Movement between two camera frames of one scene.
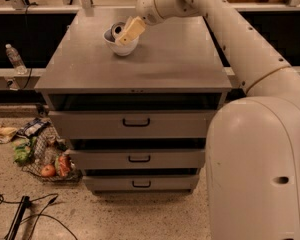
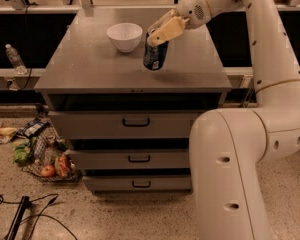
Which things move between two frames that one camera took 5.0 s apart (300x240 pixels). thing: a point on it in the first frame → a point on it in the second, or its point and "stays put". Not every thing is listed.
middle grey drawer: x=149 y=158 stays put
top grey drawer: x=130 y=124 stays put
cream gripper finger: x=133 y=30 → x=174 y=27
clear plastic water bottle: x=16 y=60 stays put
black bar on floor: x=25 y=202 stays put
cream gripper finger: x=128 y=23 → x=169 y=14
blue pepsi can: x=116 y=29 → x=154 y=57
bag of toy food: x=52 y=158 stays put
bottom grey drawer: x=142 y=183 stays put
